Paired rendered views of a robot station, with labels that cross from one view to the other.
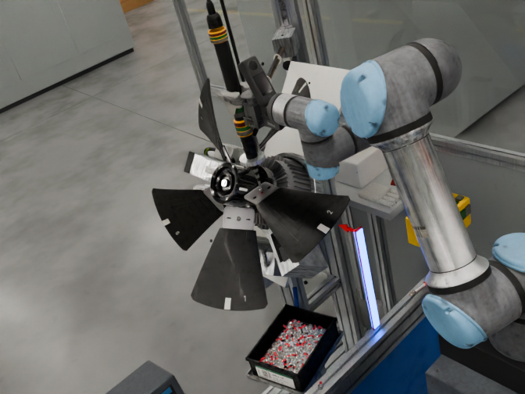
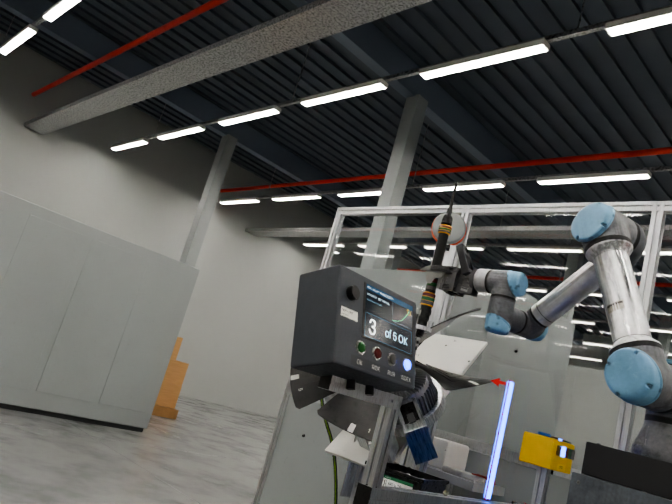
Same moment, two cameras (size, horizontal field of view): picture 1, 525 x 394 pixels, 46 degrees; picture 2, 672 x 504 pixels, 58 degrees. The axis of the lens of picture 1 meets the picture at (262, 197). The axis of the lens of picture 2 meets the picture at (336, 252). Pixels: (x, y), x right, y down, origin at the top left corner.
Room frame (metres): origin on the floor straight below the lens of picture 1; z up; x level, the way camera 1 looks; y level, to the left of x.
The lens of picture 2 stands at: (-0.42, 0.66, 1.02)
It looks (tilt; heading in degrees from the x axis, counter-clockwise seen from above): 13 degrees up; 351
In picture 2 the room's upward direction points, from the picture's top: 16 degrees clockwise
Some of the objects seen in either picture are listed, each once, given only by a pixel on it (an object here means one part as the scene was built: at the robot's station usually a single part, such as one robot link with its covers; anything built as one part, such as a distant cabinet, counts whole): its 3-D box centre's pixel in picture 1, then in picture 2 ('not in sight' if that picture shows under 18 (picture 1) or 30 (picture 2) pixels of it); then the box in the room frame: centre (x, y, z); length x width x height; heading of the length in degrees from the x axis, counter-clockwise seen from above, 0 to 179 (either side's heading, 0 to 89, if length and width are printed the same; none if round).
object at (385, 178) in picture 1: (370, 185); (448, 475); (1.89, -0.39, 0.85); 0.36 x 0.24 x 0.03; 35
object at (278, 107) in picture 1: (288, 109); (484, 281); (1.32, -0.11, 1.48); 0.08 x 0.05 x 0.08; 125
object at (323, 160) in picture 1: (326, 151); (503, 316); (1.27, -0.17, 1.38); 0.11 x 0.08 x 0.11; 109
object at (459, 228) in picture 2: not in sight; (448, 229); (2.15, -0.25, 1.88); 0.17 x 0.15 x 0.16; 35
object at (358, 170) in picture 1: (356, 161); (440, 452); (1.96, -0.37, 0.92); 0.17 x 0.16 x 0.11; 125
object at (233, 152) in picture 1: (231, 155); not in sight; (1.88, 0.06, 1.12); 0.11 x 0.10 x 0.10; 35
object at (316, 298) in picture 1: (319, 295); not in sight; (1.71, -0.11, 0.56); 0.19 x 0.04 x 0.04; 125
